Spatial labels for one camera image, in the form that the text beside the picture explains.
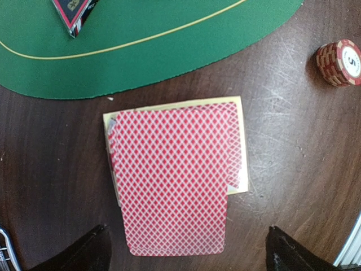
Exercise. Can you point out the red black triangular dealer button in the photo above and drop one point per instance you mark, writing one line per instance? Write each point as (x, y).
(74, 13)

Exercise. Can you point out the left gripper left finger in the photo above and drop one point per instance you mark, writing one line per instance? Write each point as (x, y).
(93, 251)

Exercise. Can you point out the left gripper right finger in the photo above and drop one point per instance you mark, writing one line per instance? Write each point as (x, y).
(285, 253)

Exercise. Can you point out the front aluminium rail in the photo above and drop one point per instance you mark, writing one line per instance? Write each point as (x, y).
(349, 257)

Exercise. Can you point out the red-backed playing card deck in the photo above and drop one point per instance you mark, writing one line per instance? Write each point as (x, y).
(182, 231)

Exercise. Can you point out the round green poker mat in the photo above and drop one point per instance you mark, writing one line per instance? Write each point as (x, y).
(125, 45)

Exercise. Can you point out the aluminium poker case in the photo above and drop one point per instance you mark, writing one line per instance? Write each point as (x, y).
(9, 259)

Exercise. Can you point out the red 5 chip stack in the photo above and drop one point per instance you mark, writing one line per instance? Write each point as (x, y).
(339, 63)

